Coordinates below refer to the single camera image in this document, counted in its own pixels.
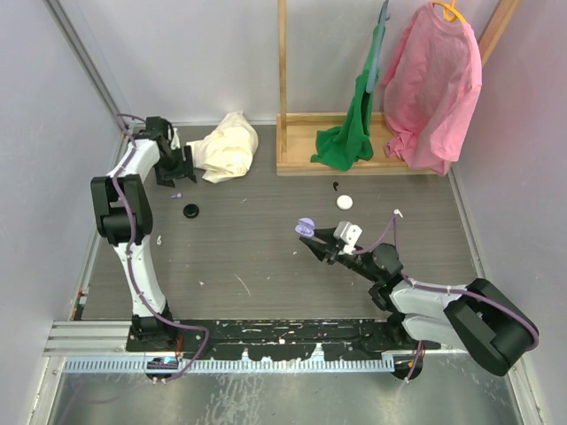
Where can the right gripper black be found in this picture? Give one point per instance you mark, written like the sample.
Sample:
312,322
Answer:
320,249

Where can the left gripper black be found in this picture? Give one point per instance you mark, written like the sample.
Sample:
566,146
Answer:
166,177

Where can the purple earbud charging case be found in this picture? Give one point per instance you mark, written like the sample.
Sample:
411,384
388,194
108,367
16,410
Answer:
305,227

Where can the black earbud charging case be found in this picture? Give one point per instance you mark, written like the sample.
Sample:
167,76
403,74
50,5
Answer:
191,211

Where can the cream cloth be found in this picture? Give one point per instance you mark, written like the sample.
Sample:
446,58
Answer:
227,152

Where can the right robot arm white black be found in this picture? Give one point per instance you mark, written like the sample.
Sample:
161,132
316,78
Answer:
477,318

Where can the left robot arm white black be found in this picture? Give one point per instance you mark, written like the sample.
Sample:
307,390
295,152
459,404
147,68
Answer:
124,218

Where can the white earbud charging case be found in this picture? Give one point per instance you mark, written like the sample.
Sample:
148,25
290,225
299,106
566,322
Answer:
344,202

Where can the green shirt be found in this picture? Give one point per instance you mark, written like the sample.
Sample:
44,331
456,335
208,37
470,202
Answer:
341,146

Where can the wooden clothes rack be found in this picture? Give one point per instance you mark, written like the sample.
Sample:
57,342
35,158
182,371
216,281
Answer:
296,132

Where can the pink shirt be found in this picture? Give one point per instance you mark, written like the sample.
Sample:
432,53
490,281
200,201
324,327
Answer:
431,90

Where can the blue hanger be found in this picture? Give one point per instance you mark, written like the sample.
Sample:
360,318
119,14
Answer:
378,39

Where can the orange hanger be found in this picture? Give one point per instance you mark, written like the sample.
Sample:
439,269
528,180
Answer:
450,13

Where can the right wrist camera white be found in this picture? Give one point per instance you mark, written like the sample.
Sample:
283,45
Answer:
347,234

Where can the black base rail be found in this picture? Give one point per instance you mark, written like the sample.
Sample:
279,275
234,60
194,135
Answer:
278,340

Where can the white cable duct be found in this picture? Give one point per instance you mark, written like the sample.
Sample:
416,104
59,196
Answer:
145,364

